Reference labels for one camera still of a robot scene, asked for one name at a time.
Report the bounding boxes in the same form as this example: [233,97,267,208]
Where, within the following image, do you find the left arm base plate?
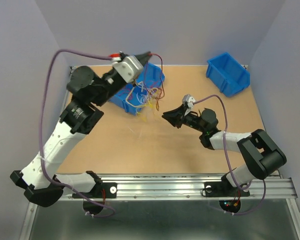
[81,182,118,199]

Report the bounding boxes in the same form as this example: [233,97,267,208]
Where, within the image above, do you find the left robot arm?
[10,51,151,207]

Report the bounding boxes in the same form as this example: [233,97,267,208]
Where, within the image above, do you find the small blue bin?
[206,52,251,98]

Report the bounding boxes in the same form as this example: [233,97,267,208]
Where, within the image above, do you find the red wire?
[142,52,166,101]

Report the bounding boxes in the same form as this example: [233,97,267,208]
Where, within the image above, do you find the large divided blue bin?
[109,63,165,116]

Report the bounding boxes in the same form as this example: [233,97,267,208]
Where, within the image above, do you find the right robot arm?
[162,104,287,195]

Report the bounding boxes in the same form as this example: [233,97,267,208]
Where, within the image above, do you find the wire bundle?
[124,79,166,125]

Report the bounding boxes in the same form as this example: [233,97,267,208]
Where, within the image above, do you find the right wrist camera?
[182,94,196,111]

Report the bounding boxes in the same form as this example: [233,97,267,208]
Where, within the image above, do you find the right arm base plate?
[201,181,250,198]

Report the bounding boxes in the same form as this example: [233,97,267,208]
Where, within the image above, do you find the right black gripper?
[161,103,206,133]

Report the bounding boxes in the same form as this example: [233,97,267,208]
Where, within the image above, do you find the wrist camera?
[182,94,196,111]
[110,53,144,84]

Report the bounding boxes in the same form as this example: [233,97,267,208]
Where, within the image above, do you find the aluminium frame rail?
[29,65,298,201]

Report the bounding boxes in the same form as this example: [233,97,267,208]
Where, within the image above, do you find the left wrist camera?
[110,53,144,84]

